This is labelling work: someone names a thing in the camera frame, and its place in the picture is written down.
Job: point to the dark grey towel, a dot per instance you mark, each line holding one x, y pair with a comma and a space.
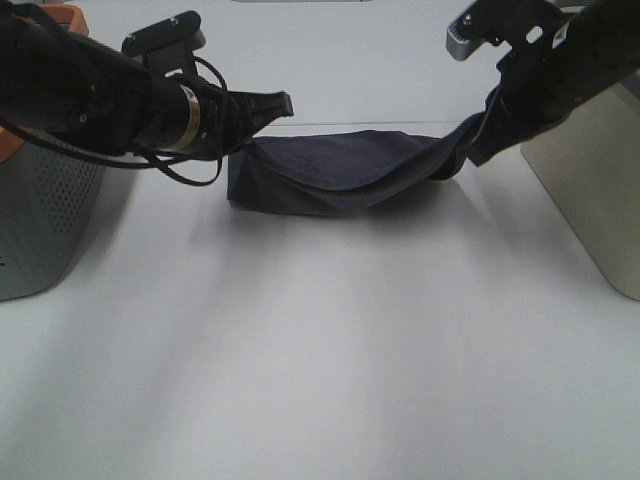
341, 173

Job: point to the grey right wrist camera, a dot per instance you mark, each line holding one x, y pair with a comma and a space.
524, 25

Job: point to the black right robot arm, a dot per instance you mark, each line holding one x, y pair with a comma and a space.
608, 34

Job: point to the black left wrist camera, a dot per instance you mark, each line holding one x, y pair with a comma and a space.
167, 46

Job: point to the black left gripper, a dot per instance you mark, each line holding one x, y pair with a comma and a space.
247, 114

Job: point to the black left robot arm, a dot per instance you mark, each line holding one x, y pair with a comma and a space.
145, 97

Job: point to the grey basket with orange rim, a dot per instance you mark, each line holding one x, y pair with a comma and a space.
47, 196

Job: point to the beige basket with grey rim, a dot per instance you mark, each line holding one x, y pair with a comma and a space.
589, 165

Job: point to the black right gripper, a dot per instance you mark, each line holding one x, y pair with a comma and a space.
540, 85

